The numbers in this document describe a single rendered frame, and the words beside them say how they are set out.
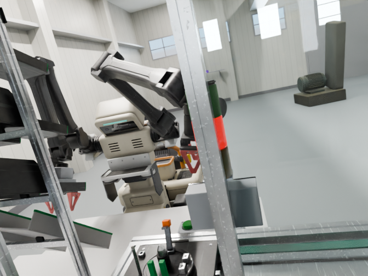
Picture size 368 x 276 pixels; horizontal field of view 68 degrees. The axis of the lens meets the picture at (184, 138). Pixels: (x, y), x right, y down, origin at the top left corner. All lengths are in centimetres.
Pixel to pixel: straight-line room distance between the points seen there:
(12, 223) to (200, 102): 60
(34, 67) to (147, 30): 1094
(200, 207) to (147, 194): 99
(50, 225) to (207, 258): 39
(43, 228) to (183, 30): 54
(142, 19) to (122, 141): 1049
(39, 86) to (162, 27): 1036
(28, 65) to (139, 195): 93
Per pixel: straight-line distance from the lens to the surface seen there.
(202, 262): 76
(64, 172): 78
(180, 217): 119
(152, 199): 147
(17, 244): 85
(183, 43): 38
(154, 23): 1158
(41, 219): 72
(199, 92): 38
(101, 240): 86
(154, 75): 73
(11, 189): 67
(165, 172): 172
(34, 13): 577
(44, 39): 565
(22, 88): 67
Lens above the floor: 143
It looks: 13 degrees down
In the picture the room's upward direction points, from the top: 13 degrees counter-clockwise
